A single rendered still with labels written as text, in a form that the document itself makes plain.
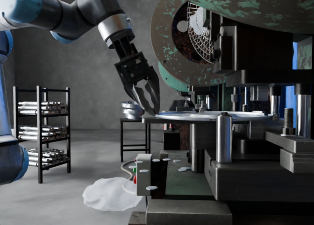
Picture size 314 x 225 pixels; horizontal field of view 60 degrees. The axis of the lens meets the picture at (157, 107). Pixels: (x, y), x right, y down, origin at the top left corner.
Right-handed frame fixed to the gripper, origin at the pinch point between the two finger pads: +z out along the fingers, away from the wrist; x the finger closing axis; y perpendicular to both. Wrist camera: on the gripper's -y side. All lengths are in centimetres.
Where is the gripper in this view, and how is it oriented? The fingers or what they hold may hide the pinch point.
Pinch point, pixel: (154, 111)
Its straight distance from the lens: 68.9
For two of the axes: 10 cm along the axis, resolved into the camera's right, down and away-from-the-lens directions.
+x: 9.1, -4.2, -0.3
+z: 4.2, 9.1, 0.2
